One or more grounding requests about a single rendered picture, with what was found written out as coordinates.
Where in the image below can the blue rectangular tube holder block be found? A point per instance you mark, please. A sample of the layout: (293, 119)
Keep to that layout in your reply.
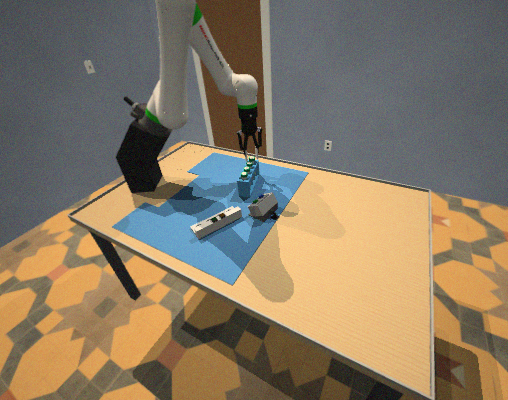
(244, 187)

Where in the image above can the blue flat mat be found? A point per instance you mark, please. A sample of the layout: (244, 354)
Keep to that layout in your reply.
(225, 252)

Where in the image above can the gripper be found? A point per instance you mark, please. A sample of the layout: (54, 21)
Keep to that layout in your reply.
(249, 128)

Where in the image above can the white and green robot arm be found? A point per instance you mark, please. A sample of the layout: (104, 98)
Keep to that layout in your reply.
(177, 30)

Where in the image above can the dark grey table edge trim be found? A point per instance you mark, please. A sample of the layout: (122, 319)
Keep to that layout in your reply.
(397, 382)

